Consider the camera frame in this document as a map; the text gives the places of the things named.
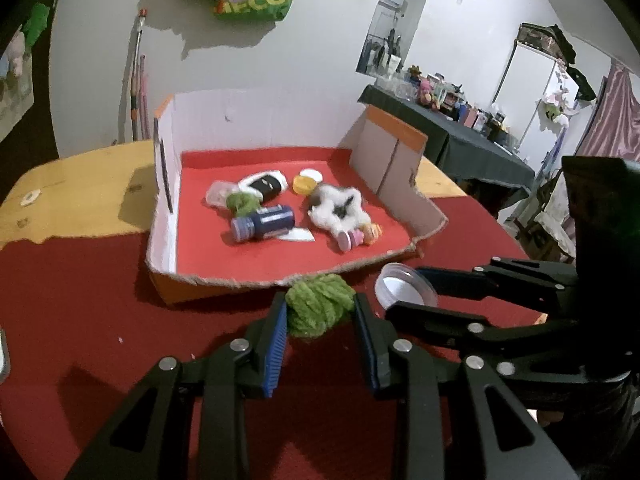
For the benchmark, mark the pink curtain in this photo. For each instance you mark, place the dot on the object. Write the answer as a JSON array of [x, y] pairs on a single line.
[[614, 130]]

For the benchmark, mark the clear round plastic lid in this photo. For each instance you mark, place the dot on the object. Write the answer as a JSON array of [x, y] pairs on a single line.
[[397, 282]]

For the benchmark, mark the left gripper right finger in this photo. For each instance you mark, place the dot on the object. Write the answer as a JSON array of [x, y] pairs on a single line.
[[453, 420]]

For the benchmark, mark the brown paper bag hanging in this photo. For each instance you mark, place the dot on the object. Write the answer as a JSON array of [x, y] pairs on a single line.
[[17, 97]]

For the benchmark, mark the dark green covered side table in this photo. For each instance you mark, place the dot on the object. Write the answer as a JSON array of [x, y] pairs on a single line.
[[460, 152]]

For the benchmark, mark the green fuzzy ball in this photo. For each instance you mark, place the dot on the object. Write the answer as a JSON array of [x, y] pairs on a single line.
[[317, 304], [242, 204]]

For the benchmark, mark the pink plush toy hanging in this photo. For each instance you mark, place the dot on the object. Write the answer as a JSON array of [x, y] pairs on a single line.
[[13, 57]]

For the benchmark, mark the white fluffy star plush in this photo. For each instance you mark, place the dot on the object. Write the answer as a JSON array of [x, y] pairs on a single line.
[[336, 210]]

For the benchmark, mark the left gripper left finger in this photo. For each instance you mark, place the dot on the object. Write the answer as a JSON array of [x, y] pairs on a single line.
[[148, 437]]

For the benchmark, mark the yellow bottle cap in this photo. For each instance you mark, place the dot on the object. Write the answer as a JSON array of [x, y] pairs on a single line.
[[303, 185]]

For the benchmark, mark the small pink figurine jar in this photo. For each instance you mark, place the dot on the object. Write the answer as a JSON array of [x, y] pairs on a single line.
[[348, 240]]

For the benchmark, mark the red table mat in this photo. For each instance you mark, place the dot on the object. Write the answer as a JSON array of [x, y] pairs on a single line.
[[84, 323]]

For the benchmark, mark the black white plush roll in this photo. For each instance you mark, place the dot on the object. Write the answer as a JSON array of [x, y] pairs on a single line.
[[266, 185]]

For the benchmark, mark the white refrigerator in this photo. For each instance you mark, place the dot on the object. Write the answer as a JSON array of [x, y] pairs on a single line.
[[532, 80]]

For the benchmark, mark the clear small plastic container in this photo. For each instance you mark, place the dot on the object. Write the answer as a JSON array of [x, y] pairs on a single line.
[[218, 193]]

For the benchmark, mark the yellow small figurine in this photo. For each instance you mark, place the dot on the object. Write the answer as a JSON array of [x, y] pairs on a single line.
[[371, 233]]

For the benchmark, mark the green plush hanging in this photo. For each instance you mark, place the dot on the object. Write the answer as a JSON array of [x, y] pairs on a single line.
[[36, 24]]

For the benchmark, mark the metal pole with orange tip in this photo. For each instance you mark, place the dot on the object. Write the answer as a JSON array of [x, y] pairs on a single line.
[[135, 80]]

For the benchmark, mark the dark blue ink bottle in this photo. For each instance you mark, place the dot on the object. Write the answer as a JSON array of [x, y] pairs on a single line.
[[263, 223]]

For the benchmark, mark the white wireless charger pad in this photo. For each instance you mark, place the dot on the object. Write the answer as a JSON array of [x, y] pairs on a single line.
[[5, 362]]

